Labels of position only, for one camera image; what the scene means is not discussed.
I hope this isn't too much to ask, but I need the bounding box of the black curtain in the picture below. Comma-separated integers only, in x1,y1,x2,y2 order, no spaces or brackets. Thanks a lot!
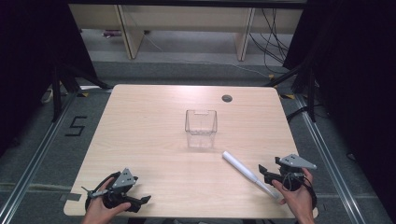
282,0,396,216
0,0,98,157

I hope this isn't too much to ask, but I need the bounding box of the black metal stand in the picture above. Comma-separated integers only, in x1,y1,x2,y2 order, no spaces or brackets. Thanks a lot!
50,61,114,123
263,61,318,123

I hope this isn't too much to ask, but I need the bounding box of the white electric toothbrush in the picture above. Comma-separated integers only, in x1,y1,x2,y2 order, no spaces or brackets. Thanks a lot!
221,150,281,201

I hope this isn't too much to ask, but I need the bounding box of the bundle of black cables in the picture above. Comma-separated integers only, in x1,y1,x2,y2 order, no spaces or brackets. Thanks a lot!
247,7,291,75

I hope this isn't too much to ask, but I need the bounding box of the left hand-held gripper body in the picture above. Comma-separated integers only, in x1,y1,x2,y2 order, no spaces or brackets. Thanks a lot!
81,167,140,209

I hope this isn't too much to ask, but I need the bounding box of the person's right hand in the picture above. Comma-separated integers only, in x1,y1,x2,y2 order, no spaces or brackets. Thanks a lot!
272,167,316,217

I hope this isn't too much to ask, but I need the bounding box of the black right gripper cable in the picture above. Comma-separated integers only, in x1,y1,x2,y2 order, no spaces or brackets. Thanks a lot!
281,172,318,210

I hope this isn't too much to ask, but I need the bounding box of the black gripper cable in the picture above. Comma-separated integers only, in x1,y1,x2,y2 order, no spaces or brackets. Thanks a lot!
84,171,121,211
281,172,318,210

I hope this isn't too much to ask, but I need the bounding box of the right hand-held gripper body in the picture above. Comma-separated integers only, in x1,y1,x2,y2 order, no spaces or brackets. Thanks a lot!
274,153,318,192

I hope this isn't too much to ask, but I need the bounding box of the small dark pink object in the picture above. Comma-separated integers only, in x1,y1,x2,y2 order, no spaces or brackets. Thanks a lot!
101,29,123,39

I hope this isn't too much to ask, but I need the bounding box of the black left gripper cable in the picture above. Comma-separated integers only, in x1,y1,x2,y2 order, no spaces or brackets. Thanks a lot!
84,171,121,211

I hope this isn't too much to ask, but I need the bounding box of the grey tape strip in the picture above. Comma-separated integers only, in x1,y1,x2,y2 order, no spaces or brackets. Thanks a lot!
59,192,82,202

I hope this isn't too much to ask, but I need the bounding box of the aluminium floor rail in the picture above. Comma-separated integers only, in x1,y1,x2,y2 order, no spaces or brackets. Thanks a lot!
293,93,368,224
0,91,78,224

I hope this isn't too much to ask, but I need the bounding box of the clear plastic container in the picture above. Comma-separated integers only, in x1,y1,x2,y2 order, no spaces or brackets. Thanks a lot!
184,108,219,149

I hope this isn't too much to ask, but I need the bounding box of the thick black floor cable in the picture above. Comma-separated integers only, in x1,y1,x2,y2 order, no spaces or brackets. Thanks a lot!
285,105,325,123

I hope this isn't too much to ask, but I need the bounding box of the person's left hand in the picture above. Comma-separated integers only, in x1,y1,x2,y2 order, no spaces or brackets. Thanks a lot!
83,177,132,220

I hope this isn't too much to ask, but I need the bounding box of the coiled white cable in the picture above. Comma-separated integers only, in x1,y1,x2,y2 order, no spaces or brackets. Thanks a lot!
40,88,56,105

